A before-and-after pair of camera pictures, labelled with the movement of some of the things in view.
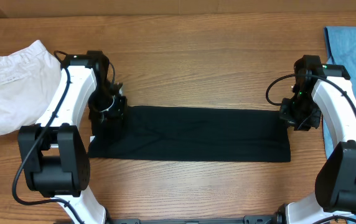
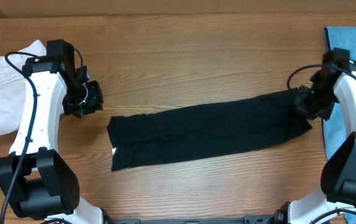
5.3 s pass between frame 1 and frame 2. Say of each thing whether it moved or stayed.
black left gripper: moved
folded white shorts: stayed
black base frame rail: stayed
